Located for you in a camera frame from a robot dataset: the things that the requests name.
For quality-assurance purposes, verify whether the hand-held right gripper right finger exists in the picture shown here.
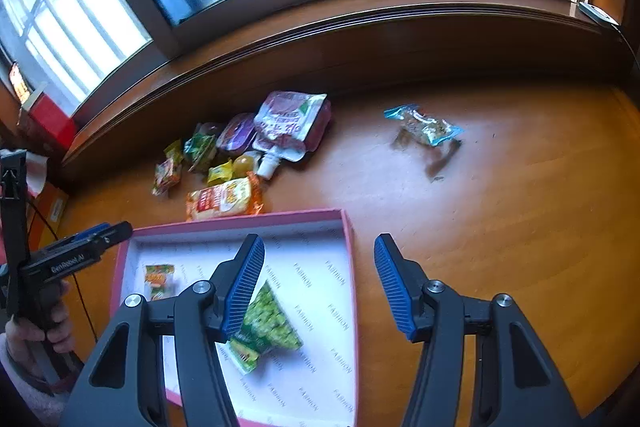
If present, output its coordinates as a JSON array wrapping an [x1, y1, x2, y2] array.
[[374, 233, 583, 427]]

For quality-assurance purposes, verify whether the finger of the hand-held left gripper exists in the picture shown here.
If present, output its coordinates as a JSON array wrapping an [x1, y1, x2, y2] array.
[[95, 221, 134, 254], [69, 223, 112, 246]]

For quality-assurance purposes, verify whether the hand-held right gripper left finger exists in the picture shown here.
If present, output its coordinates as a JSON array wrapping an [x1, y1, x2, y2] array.
[[60, 233, 266, 427]]

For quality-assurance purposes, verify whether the green pea snack packet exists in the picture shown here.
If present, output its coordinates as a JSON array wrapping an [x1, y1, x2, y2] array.
[[227, 281, 304, 376], [182, 132, 217, 173]]

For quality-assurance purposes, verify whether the small orange candy packet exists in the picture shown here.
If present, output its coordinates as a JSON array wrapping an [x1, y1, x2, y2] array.
[[144, 263, 176, 301]]

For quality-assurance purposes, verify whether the orange-red sausage snack packet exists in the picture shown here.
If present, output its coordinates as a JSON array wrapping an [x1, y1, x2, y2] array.
[[152, 156, 182, 198]]

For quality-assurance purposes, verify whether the pink cardboard box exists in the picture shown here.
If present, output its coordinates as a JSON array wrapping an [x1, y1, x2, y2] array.
[[111, 208, 359, 427]]

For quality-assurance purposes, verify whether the purple jelly cup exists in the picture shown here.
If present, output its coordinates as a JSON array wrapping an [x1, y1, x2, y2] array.
[[215, 112, 258, 156]]

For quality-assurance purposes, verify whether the clear blue-edged snack packet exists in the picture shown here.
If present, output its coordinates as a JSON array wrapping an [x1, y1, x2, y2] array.
[[383, 104, 464, 147]]

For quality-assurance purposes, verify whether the pink spouted drink pouch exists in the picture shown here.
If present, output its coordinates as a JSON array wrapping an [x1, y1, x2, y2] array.
[[252, 90, 329, 178]]

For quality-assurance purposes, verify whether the person's left forearm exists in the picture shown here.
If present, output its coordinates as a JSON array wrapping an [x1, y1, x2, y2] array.
[[0, 346, 68, 427]]

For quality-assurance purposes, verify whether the person's left hand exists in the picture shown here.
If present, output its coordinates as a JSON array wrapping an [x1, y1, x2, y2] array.
[[5, 281, 71, 359]]

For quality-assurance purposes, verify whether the orange flat box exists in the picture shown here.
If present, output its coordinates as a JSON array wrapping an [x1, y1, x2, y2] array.
[[27, 183, 69, 249]]

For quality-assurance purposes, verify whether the white and pink cloth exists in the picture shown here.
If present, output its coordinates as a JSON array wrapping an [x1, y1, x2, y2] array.
[[24, 151, 52, 198]]

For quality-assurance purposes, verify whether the orange noodle snack packet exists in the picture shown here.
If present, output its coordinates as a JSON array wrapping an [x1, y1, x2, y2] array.
[[185, 173, 265, 222]]

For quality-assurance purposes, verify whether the small yellow-green candy packet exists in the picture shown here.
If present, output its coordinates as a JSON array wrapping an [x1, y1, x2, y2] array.
[[163, 139, 184, 166]]

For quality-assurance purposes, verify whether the small yellow snack packet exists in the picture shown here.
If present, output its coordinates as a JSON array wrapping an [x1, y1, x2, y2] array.
[[206, 160, 235, 187]]

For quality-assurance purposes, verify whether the clear packet with brown egg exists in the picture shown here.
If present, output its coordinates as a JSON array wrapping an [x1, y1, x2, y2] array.
[[232, 152, 261, 176]]

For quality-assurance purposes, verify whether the red cardboard box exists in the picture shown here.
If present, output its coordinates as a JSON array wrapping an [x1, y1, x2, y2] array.
[[17, 81, 79, 148]]

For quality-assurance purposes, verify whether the orange printed card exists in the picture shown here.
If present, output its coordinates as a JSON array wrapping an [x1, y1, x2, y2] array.
[[8, 62, 31, 103]]

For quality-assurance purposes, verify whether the dark pink snack package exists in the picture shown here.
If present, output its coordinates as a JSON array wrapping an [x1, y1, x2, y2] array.
[[299, 99, 332, 153]]

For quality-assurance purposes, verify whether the wooden window sill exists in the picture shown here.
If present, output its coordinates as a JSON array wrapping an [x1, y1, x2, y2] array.
[[60, 0, 631, 180]]

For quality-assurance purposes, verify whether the black cable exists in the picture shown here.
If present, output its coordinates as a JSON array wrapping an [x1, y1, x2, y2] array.
[[25, 196, 97, 344]]

